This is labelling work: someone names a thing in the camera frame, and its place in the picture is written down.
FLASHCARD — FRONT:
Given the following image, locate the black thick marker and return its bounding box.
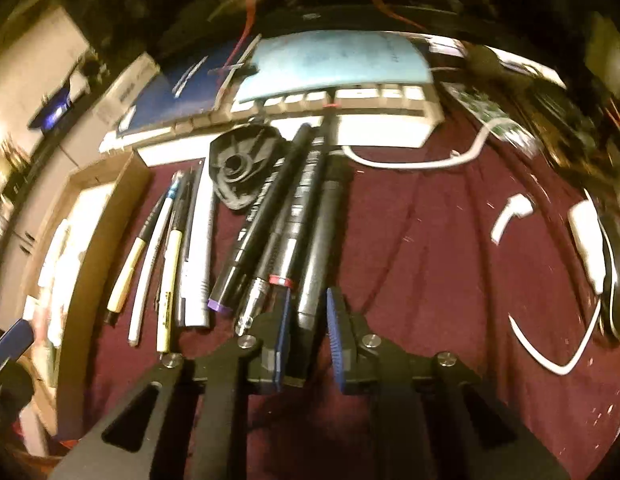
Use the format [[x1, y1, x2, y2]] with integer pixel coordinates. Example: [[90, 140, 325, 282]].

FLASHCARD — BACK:
[[296, 156, 352, 332]]

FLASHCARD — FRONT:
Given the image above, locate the shallow cardboard tray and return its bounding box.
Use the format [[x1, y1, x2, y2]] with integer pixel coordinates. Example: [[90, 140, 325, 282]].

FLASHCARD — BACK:
[[22, 152, 152, 440]]

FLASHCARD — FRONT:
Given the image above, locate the white marker pen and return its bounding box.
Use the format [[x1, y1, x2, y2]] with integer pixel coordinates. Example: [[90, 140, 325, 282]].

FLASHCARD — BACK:
[[176, 155, 215, 328]]

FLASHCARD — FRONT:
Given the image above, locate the yellow wooden pencil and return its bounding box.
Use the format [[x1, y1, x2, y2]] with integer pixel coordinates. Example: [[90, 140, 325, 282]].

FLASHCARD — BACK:
[[104, 192, 168, 326]]

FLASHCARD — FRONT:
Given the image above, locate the silver tip black pen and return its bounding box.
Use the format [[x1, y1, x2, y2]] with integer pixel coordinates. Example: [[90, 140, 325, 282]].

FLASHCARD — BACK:
[[233, 142, 332, 337]]

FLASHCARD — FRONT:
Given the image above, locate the yellow black pen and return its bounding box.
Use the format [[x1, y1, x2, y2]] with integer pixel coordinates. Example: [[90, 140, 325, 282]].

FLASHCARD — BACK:
[[156, 170, 194, 353]]

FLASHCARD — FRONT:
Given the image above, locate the dark red table cloth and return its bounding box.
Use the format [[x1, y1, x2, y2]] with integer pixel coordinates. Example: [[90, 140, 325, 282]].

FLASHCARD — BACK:
[[84, 142, 620, 479]]

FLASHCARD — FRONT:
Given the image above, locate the purple cap black marker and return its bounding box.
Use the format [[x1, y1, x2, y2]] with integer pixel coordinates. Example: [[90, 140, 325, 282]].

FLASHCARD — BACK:
[[207, 122, 314, 316]]

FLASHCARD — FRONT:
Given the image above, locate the black plastic spool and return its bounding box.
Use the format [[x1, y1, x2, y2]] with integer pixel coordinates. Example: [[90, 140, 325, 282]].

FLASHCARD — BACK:
[[209, 124, 286, 211]]

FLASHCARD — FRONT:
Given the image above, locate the beige computer keyboard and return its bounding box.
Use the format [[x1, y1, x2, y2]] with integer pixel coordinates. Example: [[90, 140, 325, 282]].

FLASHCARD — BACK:
[[98, 84, 444, 154]]

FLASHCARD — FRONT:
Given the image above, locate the small white carton box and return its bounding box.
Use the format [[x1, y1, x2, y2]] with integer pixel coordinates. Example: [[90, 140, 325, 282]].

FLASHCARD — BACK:
[[93, 52, 160, 126]]

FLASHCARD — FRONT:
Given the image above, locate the small white dropper bottle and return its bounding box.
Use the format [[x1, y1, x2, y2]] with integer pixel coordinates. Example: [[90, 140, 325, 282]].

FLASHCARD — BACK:
[[568, 200, 607, 296]]

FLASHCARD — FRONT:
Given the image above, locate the pill blister pack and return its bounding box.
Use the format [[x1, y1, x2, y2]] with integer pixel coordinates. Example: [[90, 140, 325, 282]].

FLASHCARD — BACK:
[[442, 82, 541, 158]]

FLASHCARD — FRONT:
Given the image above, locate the black computer mouse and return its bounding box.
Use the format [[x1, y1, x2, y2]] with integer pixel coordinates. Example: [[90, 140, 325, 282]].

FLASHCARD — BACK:
[[600, 214, 620, 341]]

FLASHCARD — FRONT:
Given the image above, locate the dark blue book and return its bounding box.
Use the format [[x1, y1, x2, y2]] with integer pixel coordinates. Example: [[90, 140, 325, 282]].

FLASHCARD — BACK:
[[116, 42, 258, 138]]

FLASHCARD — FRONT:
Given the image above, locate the light blue notebook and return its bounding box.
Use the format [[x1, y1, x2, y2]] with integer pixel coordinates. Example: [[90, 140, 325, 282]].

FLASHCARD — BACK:
[[235, 30, 433, 102]]

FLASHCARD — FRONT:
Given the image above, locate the white usb cable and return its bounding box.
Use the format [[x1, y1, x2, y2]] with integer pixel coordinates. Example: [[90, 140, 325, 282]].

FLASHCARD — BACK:
[[341, 116, 604, 377]]

